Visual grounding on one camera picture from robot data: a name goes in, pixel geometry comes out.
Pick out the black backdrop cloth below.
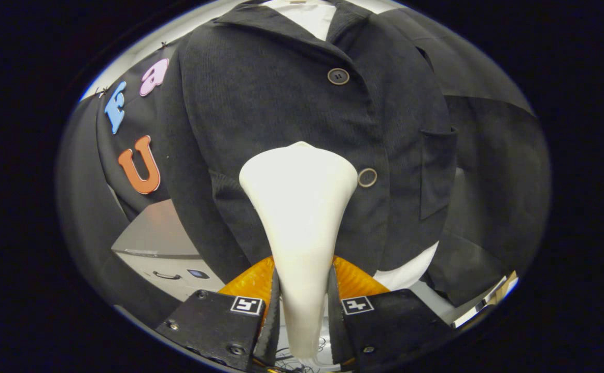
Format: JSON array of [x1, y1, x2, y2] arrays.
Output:
[[55, 8, 551, 327]]

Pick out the black button jacket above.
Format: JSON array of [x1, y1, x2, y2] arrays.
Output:
[[158, 0, 459, 284]]

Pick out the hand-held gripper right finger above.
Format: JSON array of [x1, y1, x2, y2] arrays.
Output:
[[328, 255, 453, 371]]

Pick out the cardboard box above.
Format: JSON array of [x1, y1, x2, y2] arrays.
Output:
[[450, 269, 519, 329]]

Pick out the grey cabinet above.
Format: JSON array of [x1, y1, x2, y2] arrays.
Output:
[[111, 199, 227, 302]]

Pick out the black floor cables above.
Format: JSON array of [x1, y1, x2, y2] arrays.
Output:
[[273, 337, 333, 372]]

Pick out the white garment steamer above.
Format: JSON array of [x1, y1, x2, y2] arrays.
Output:
[[238, 141, 359, 363]]

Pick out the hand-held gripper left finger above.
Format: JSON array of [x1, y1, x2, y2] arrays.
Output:
[[156, 255, 282, 372]]

